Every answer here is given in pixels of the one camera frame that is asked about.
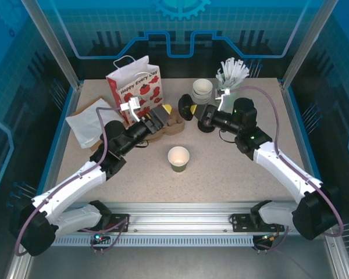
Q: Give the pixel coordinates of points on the brown cardboard cup carrier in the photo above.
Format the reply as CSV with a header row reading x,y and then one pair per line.
x,y
174,125

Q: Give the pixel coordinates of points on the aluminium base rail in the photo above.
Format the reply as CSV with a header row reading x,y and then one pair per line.
x,y
177,218

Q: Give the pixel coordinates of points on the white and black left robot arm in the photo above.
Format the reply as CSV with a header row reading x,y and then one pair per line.
x,y
72,184

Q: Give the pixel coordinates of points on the small lit connector board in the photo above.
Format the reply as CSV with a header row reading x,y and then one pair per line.
x,y
99,237
269,238

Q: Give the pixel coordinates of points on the green paper coffee cup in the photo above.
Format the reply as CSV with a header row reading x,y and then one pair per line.
x,y
178,158

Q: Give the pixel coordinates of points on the stack of black lids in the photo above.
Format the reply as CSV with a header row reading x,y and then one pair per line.
x,y
205,129

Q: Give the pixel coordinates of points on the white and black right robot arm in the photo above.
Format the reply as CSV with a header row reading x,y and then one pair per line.
x,y
288,171

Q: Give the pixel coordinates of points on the aluminium frame post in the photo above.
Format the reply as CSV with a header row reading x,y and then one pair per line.
x,y
306,43
53,43

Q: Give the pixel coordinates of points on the white red printed paper bag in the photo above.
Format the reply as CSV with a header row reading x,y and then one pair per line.
x,y
139,87

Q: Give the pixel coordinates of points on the brown paper sleeve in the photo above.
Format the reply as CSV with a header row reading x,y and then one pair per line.
x,y
84,106

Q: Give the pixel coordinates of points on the white paper napkin stack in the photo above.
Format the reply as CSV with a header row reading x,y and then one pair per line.
x,y
93,122

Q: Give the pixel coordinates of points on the stack of green paper cups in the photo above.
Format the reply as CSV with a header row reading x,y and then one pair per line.
x,y
202,87

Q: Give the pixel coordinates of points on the white wrapped straw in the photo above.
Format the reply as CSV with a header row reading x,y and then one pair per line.
x,y
230,68
242,74
237,71
221,77
225,69

